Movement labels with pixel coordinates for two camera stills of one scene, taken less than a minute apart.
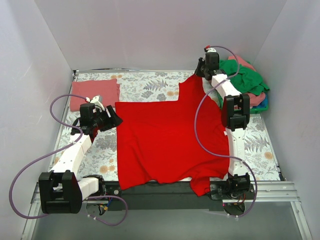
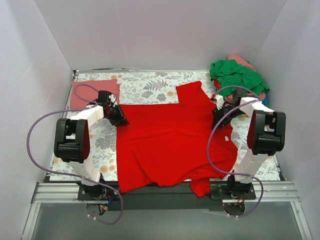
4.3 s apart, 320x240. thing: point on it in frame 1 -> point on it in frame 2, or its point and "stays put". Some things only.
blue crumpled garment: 263,103 stays put
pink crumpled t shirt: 254,99 stays put
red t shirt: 157,142 stays put
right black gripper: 200,68 -> 220,116
